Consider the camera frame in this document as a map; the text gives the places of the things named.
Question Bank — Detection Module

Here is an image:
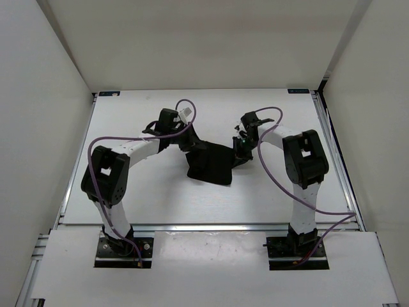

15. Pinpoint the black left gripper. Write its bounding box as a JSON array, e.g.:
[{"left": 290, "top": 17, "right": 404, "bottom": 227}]
[{"left": 167, "top": 122, "right": 206, "bottom": 152}]

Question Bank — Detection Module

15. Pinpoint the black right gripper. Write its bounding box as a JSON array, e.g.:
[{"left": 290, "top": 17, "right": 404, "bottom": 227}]
[{"left": 229, "top": 136, "right": 261, "bottom": 169}]

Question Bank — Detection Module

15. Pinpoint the black skirt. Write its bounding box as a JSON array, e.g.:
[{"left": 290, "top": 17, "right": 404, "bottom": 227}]
[{"left": 185, "top": 141, "right": 252, "bottom": 185}]

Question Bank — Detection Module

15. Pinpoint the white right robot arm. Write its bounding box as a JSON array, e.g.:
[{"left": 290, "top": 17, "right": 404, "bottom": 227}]
[{"left": 233, "top": 111, "right": 329, "bottom": 256}]

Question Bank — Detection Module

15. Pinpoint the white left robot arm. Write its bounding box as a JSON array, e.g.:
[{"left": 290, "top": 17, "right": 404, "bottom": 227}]
[{"left": 81, "top": 107, "right": 205, "bottom": 256}]

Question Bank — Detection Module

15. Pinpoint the blue right corner label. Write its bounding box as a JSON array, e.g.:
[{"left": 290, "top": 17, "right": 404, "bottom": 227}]
[{"left": 288, "top": 88, "right": 310, "bottom": 94}]

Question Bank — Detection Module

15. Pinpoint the blue corner label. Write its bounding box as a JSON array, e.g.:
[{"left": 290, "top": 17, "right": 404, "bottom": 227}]
[
  {"left": 98, "top": 91, "right": 121, "bottom": 97},
  {"left": 288, "top": 88, "right": 310, "bottom": 94}
]

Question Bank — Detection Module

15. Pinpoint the blue left corner label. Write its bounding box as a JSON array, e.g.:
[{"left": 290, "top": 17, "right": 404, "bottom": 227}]
[{"left": 98, "top": 91, "right": 121, "bottom": 97}]

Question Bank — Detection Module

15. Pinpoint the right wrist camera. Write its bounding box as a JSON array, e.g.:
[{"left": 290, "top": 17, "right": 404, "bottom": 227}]
[{"left": 234, "top": 122, "right": 247, "bottom": 138}]

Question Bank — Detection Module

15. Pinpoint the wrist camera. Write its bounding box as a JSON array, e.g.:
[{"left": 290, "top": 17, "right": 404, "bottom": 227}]
[
  {"left": 178, "top": 107, "right": 192, "bottom": 125},
  {"left": 234, "top": 122, "right": 247, "bottom": 138}
]

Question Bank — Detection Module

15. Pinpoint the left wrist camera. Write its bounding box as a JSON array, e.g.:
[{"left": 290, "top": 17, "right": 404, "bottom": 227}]
[{"left": 178, "top": 107, "right": 192, "bottom": 125}]

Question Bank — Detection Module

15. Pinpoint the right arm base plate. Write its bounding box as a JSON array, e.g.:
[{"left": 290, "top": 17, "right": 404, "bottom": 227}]
[{"left": 263, "top": 236, "right": 330, "bottom": 271}]

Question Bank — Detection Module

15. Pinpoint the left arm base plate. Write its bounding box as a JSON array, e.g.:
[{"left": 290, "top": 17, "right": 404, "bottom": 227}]
[{"left": 94, "top": 237, "right": 154, "bottom": 269}]

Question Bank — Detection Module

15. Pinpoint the aluminium table edge rail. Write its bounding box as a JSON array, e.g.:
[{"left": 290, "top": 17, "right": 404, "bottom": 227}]
[{"left": 54, "top": 222, "right": 362, "bottom": 232}]

